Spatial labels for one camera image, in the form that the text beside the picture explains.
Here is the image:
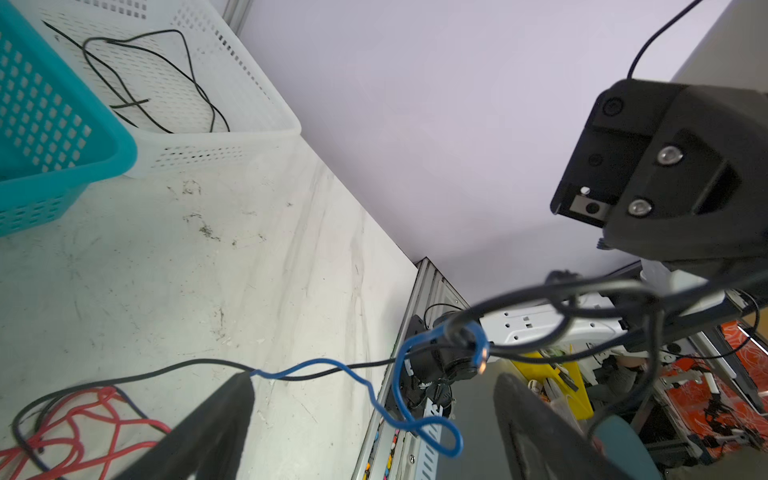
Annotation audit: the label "blue cable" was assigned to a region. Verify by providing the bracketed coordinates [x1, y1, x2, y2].
[250, 320, 490, 458]

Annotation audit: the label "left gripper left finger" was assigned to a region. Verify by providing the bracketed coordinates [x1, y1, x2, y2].
[117, 373, 255, 479]

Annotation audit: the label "right white plastic basket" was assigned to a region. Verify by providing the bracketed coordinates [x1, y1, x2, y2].
[13, 1, 301, 178]

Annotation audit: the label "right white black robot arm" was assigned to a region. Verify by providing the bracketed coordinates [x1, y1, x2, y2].
[441, 79, 767, 423]

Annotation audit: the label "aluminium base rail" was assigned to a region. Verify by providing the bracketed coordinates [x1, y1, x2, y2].
[352, 258, 468, 479]

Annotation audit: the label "red blue black cables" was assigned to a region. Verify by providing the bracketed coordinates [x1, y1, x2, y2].
[0, 358, 397, 480]

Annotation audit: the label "teal plastic basket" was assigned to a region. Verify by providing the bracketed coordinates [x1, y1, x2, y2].
[1, 1, 137, 236]

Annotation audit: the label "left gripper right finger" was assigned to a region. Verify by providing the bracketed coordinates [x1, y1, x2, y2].
[493, 373, 628, 480]

